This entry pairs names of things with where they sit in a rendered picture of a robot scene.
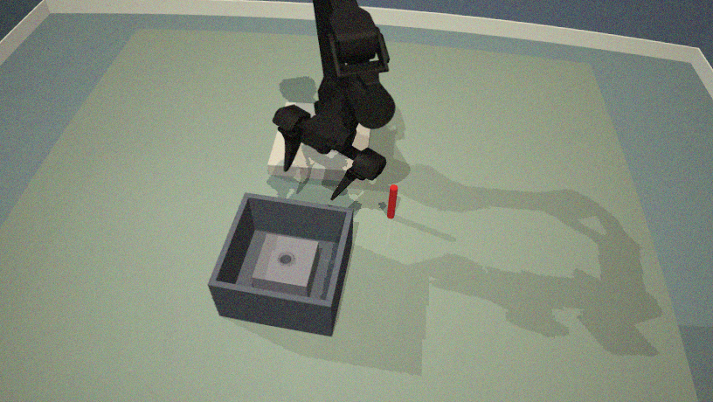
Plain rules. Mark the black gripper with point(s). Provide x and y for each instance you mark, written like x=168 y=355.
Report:
x=366 y=163

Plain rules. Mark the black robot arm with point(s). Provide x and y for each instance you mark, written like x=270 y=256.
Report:
x=347 y=34

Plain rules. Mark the red peg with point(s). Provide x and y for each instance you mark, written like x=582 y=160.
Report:
x=392 y=201

